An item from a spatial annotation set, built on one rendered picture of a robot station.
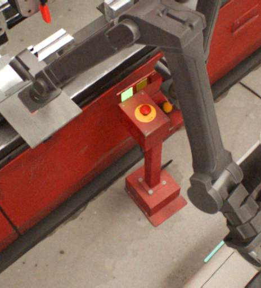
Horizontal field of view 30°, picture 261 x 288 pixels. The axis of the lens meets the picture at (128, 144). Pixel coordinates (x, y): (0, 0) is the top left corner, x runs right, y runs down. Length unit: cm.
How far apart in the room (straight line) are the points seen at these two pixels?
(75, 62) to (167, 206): 140
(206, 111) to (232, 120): 169
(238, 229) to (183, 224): 129
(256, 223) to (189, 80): 35
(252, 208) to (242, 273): 97
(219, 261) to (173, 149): 72
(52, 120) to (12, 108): 13
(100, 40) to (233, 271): 127
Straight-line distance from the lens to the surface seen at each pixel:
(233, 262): 199
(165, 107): 172
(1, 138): 155
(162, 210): 231
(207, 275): 196
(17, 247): 229
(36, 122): 140
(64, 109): 141
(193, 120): 90
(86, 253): 227
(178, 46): 79
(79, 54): 101
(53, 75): 111
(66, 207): 230
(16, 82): 149
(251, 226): 102
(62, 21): 299
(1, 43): 145
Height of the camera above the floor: 218
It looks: 62 degrees down
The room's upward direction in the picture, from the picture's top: 4 degrees counter-clockwise
